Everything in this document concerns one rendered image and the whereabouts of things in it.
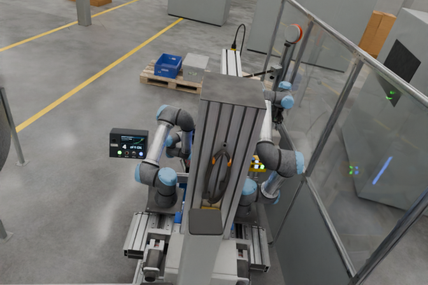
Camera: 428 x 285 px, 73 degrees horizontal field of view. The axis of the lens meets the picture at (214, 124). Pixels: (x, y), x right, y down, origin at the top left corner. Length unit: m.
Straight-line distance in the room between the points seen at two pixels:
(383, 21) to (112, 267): 9.11
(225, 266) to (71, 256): 1.80
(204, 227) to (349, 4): 7.42
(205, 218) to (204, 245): 0.04
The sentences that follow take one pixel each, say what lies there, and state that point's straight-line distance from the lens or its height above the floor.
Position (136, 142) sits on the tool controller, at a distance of 2.14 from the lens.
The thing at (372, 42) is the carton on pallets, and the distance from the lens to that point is 10.13.
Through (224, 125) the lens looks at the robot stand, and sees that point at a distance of 1.10.
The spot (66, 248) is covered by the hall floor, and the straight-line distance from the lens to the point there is 3.10.
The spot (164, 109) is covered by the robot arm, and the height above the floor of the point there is 1.51.
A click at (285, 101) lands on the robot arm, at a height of 1.79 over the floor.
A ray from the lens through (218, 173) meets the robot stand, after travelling 1.28.
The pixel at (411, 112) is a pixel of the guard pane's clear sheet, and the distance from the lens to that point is 1.69.
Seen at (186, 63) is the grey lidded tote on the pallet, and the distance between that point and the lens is 5.31.
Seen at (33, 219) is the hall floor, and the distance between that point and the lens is 3.37.
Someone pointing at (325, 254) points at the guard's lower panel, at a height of 0.82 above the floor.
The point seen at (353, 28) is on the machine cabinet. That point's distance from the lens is 7.84.
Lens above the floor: 2.54
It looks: 34 degrees down
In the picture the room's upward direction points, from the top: 11 degrees clockwise
